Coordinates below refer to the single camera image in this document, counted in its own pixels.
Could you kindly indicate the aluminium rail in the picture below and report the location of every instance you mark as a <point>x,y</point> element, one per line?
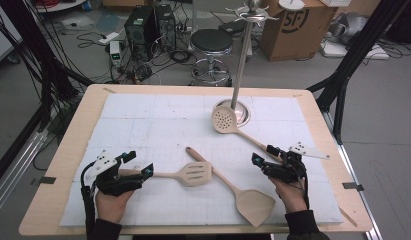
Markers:
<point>16,176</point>
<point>356,180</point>

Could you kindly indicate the beige perforated skimmer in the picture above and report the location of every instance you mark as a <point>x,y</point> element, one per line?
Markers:
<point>248,136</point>

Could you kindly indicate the beige slotted spatula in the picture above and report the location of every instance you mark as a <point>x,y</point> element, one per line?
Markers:
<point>183,175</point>

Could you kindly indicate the person's right hand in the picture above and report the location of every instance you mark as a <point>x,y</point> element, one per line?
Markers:
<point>293,196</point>

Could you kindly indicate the black round stool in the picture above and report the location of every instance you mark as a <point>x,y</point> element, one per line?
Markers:
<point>211,41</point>

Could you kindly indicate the person's left hand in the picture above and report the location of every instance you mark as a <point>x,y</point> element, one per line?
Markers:
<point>109,206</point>

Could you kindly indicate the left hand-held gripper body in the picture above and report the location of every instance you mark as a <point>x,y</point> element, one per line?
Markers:
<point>108,183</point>

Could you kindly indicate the slim black computer tower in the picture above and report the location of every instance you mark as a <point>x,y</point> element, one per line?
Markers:
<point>167,26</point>

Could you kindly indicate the black frame struts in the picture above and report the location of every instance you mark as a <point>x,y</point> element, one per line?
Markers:
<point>356,50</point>

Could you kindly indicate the white grid mat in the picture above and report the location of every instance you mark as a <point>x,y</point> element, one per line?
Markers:
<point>159,133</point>

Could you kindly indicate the black flat bag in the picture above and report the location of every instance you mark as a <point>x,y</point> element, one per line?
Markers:
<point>231,27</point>

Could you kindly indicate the white power strip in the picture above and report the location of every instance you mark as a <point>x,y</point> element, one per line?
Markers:
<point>109,37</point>

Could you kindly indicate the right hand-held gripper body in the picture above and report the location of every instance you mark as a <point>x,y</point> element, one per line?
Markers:
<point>288,170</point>

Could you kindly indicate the metal utensil rack stand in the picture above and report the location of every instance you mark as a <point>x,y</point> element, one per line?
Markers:
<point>240,66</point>

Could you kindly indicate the large black computer tower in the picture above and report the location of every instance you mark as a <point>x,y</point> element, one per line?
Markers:
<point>139,30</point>

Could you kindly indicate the white flat board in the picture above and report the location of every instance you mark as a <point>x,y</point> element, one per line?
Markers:
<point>339,51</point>

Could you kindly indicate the black tape strip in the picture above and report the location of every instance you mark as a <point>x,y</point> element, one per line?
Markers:
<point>353,186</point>
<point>46,180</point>

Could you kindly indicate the brown cardboard box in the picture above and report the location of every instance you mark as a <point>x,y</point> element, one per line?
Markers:
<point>293,36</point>

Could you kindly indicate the white round disc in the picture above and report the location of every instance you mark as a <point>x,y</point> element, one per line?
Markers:
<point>291,4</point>

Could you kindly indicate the beige solid turner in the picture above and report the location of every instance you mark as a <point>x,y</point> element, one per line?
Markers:
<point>256,206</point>

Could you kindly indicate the small white power supply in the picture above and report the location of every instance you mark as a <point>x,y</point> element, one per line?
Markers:
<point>115,53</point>

